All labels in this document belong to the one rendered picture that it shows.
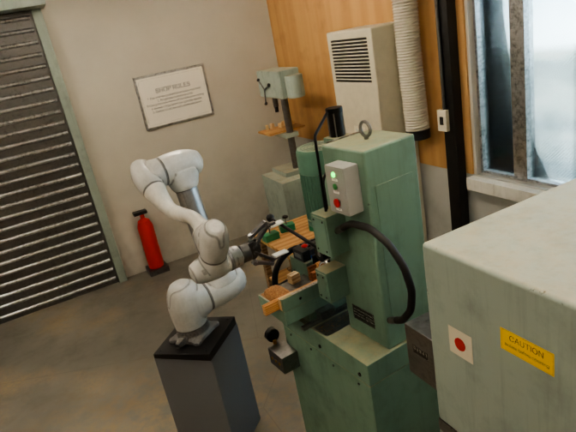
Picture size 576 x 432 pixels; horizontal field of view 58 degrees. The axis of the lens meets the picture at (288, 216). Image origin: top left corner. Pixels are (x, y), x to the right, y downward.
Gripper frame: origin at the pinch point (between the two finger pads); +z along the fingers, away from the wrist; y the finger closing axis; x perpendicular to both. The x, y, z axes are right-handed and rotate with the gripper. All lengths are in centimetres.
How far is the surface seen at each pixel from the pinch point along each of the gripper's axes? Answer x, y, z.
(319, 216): -36.6, 22.9, -4.6
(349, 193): -50, 34, -1
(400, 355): -60, -29, 7
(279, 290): -11.0, -15.7, -11.3
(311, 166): -18.0, 33.0, 6.9
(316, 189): -18.7, 24.1, 7.4
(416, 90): 63, 23, 142
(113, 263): 276, -116, -26
